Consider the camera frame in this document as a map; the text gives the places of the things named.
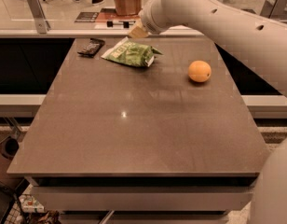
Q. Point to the grey drawer front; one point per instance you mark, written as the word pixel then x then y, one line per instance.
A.
pixel 143 198

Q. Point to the dark rxbar chocolate bar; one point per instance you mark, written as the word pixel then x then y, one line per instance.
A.
pixel 92 48

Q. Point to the green jalapeno chip bag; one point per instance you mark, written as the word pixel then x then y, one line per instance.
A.
pixel 131 53

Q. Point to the orange fruit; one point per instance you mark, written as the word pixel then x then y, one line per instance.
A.
pixel 199 71

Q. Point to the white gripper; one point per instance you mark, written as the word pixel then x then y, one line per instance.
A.
pixel 148 22

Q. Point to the right metal glass bracket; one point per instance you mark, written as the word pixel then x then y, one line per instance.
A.
pixel 274 9

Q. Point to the metal glass bracket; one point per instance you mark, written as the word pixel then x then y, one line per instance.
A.
pixel 274 9
pixel 40 20

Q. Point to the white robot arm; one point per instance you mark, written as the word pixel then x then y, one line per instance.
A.
pixel 261 44

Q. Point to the black round bin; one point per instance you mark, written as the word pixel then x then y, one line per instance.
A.
pixel 9 148

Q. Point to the wire basket with packages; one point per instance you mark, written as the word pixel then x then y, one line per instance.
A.
pixel 28 210

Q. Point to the left metal glass bracket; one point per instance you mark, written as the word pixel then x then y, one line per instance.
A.
pixel 40 20

